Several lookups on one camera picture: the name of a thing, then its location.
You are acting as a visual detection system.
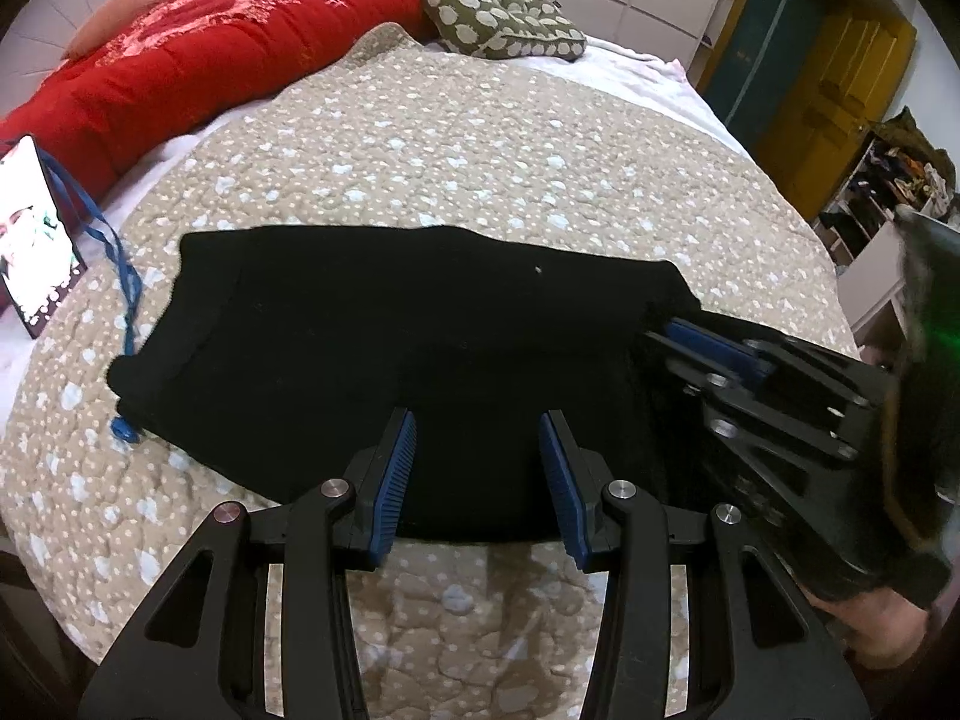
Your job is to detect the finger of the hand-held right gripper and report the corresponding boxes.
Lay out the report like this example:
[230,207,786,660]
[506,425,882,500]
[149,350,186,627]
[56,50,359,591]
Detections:
[637,319,893,421]
[686,371,863,541]

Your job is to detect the teal curtain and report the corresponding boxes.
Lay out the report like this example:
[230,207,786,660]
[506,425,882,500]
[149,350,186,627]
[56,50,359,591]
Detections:
[705,0,833,143]

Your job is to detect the red floral quilt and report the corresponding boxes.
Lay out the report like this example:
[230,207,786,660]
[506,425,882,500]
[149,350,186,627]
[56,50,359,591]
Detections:
[0,0,522,196]

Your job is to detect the pink pillow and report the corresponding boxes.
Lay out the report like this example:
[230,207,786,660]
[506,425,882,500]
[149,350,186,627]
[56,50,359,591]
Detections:
[64,0,237,61]

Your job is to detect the green dotted cushion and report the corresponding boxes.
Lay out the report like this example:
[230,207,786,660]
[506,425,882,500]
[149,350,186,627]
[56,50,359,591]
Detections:
[422,0,588,62]

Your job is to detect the white bed sheet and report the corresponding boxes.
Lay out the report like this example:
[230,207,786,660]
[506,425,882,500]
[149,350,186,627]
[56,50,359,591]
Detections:
[420,30,755,158]

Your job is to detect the smartphone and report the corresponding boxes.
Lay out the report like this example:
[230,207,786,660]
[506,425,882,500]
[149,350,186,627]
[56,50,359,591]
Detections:
[0,135,89,338]

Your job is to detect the black pants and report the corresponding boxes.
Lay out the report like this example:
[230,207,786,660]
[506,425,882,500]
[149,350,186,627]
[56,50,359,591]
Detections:
[107,225,706,541]

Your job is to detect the pile of clothes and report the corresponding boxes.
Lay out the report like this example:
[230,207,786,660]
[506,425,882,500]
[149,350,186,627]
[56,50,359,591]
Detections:
[847,109,953,218]

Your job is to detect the beige quilted bedspread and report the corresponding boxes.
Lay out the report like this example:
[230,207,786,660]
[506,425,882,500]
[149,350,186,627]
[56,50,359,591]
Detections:
[0,21,860,720]

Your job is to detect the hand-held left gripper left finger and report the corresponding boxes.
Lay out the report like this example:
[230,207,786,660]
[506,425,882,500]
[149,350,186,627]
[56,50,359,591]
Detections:
[79,406,417,720]

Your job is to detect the blue lanyard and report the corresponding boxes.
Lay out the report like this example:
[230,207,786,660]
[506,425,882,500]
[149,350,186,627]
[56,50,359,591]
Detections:
[37,150,145,443]

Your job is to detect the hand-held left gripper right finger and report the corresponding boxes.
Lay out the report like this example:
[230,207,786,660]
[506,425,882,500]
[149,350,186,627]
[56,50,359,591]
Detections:
[538,409,875,720]

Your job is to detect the white shoe rack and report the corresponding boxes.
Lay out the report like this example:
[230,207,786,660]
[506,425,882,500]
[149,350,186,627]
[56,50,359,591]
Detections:
[814,109,960,331]

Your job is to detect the yellow wooden door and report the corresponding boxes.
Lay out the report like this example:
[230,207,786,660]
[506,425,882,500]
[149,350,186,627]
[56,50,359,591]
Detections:
[754,11,917,222]

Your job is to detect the white rounded headboard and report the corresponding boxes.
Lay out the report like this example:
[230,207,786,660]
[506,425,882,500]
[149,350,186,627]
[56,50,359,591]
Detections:
[0,0,248,121]

